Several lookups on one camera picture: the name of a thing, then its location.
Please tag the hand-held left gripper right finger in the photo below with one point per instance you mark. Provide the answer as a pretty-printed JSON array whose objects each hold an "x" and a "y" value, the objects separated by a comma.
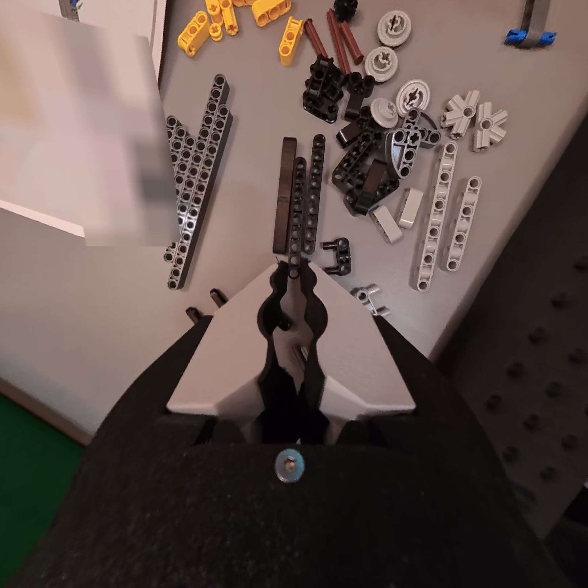
[{"x": 367, "y": 363}]

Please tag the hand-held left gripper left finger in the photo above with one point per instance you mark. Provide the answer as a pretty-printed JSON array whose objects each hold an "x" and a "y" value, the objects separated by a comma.
[{"x": 216, "y": 363}]

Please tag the long dark grey lego beam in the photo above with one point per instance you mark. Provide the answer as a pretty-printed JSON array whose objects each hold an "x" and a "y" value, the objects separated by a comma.
[{"x": 533, "y": 18}]

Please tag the black lego pin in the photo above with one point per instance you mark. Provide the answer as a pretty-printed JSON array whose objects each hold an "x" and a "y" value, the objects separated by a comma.
[
  {"x": 217, "y": 296},
  {"x": 194, "y": 314}
]

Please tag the light grey lego beam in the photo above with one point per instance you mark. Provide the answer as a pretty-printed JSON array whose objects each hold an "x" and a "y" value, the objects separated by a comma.
[
  {"x": 461, "y": 225},
  {"x": 434, "y": 229}
]

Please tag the pile of yellow lego pieces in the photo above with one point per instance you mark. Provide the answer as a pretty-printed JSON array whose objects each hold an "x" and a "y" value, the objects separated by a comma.
[{"x": 193, "y": 39}]

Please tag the black perforated panel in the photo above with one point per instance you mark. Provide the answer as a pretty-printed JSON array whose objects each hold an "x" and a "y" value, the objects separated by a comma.
[{"x": 528, "y": 321}]

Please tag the stack of dark grey beams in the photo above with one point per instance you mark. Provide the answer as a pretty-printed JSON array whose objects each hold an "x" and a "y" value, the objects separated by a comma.
[{"x": 197, "y": 174}]

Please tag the pile of black grey parts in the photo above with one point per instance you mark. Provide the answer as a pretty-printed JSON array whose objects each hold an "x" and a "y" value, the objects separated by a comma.
[{"x": 363, "y": 170}]

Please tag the green plastic bin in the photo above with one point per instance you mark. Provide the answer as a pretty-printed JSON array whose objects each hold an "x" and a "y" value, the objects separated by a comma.
[{"x": 32, "y": 459}]

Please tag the open instruction booklet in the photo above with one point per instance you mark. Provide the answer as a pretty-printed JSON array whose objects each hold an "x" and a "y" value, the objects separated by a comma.
[{"x": 128, "y": 13}]

